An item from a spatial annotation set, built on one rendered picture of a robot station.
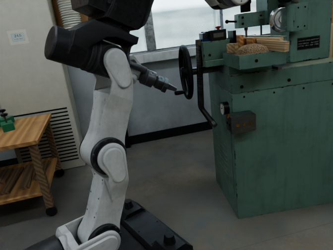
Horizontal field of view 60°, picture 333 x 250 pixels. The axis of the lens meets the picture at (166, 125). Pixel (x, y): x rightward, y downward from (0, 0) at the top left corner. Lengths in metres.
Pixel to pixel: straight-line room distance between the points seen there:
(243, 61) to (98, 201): 0.81
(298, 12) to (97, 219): 1.25
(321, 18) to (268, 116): 0.55
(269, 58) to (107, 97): 0.70
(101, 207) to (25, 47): 1.59
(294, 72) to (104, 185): 1.02
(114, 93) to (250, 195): 0.97
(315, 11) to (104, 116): 1.15
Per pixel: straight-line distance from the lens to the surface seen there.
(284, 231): 1.67
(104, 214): 1.20
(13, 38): 2.47
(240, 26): 1.59
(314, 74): 1.58
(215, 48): 1.48
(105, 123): 1.07
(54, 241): 1.21
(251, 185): 1.64
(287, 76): 1.51
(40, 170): 1.91
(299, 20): 1.53
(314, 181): 1.80
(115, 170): 1.09
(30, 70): 2.46
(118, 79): 1.04
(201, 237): 1.61
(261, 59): 1.31
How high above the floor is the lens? 1.04
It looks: 18 degrees down
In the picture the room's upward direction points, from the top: 7 degrees counter-clockwise
